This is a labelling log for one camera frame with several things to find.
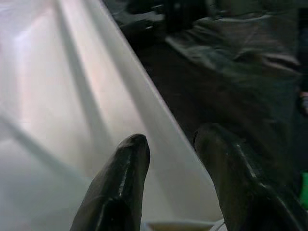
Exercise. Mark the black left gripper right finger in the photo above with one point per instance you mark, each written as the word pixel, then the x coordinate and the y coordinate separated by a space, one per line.
pixel 240 187

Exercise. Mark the white plastic table top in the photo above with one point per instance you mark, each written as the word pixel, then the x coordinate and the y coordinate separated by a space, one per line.
pixel 72 96

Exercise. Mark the black plastic sheet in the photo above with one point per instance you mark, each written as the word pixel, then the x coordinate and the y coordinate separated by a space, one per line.
pixel 228 96

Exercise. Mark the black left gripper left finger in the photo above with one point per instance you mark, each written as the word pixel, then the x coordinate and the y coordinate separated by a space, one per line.
pixel 115 187

